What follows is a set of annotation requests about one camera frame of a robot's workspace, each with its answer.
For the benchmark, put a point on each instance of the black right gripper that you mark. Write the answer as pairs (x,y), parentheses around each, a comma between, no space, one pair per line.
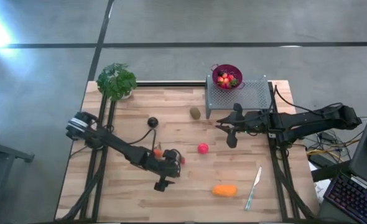
(255,123)

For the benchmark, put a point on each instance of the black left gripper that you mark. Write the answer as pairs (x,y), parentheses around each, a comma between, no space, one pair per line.
(168,169)

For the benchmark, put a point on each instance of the large red strawberry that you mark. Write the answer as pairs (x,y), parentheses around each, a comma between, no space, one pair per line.
(182,160)

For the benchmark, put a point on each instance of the orange fruit with leaf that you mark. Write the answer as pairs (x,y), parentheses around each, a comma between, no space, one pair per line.
(157,153)

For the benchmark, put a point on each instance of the red tomato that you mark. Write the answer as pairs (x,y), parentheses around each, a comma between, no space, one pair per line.
(203,148)

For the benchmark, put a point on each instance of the brown-green kiwi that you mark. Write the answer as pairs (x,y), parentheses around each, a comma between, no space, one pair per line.
(195,113)

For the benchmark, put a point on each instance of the small orange peach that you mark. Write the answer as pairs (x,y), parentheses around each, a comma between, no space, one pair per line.
(220,79)

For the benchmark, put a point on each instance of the black ribbed round fruit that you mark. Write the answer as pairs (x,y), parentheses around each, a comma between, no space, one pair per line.
(152,122)

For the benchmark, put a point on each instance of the black blackberry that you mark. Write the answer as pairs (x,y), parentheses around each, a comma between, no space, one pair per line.
(221,73)

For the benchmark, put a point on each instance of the yellow-orange mango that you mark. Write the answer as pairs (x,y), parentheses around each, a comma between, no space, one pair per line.
(224,190)

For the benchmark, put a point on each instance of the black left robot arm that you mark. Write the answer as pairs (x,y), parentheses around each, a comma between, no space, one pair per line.
(124,149)

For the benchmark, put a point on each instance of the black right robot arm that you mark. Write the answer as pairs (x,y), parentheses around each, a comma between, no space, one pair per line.
(311,119)

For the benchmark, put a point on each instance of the grey perforated metal shelf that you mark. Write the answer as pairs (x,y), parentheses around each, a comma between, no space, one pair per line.
(249,96)

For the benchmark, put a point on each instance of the magenta plastic colander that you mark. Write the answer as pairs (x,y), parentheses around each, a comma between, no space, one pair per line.
(238,71)

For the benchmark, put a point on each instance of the silver table knife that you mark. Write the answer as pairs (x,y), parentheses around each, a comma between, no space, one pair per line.
(253,186)

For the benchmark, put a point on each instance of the green plant in white pot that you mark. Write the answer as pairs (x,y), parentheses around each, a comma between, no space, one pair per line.
(116,81)

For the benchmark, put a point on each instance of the white paper sheet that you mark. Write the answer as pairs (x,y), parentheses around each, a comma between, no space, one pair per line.
(320,189)

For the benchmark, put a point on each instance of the black computer desk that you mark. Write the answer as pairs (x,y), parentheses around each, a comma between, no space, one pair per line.
(362,161)

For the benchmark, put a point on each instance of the black computer keyboard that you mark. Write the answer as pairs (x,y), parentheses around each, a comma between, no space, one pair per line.
(351,199)

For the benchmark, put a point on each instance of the grey floor stand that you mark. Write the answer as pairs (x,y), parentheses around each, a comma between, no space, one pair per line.
(3,152)

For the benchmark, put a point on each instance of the black table edge rail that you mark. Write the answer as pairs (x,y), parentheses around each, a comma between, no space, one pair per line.
(171,83)

